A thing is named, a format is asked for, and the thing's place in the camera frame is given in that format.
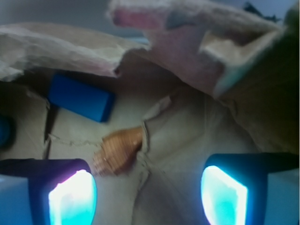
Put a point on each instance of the blue rectangular wooden block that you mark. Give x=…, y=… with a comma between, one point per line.
x=86, y=100

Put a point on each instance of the glowing blue gripper right finger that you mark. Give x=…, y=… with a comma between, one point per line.
x=251, y=189

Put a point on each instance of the teal blue ball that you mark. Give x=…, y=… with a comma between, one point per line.
x=5, y=130

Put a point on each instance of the brown spiral sea shell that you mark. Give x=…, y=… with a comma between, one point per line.
x=117, y=151

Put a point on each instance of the glowing blue gripper left finger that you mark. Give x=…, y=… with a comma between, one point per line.
x=47, y=192

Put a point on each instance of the brown paper bag tray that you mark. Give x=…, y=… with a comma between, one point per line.
x=213, y=78

